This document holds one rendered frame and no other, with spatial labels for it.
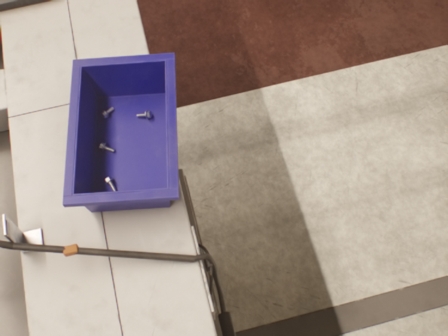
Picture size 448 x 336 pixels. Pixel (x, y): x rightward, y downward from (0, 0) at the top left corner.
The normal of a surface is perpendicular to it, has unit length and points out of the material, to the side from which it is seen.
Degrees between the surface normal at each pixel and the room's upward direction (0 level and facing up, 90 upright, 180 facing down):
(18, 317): 0
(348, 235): 0
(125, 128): 0
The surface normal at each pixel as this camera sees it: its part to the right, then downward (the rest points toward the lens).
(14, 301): -0.03, -0.46
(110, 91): 0.06, 0.84
